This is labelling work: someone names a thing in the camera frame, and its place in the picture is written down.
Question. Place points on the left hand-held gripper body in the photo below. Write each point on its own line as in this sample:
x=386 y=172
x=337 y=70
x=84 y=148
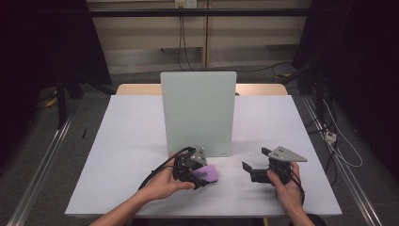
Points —
x=186 y=166

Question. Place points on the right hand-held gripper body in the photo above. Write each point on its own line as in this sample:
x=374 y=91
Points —
x=280 y=164

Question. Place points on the purple board eraser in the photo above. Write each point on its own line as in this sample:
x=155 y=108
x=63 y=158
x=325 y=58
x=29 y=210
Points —
x=209 y=174

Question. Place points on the person's right hand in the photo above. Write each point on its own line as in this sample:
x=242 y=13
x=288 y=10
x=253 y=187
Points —
x=288 y=193

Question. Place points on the person's left hand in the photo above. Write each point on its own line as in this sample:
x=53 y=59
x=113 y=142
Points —
x=163 y=185

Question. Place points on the white power adapter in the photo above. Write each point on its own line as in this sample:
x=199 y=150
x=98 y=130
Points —
x=330 y=137

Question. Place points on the upright white glass board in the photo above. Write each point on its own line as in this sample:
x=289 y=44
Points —
x=197 y=109

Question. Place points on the white table cover sheet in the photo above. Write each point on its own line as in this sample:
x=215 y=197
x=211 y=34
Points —
x=125 y=157

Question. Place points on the black metal stand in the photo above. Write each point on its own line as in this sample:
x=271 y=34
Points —
x=61 y=100
x=319 y=91

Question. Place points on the small black pen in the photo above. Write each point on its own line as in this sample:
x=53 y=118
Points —
x=84 y=133

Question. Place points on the black curtain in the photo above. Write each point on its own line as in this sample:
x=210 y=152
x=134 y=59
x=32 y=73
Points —
x=360 y=62
x=40 y=47

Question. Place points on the black horizontal metal bar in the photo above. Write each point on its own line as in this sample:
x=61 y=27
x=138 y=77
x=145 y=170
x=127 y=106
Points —
x=200 y=12

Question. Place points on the aluminium floor rail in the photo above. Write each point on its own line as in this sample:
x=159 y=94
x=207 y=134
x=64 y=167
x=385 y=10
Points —
x=348 y=175
x=37 y=175

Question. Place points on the white wall socket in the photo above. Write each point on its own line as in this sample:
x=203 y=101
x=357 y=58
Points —
x=186 y=3

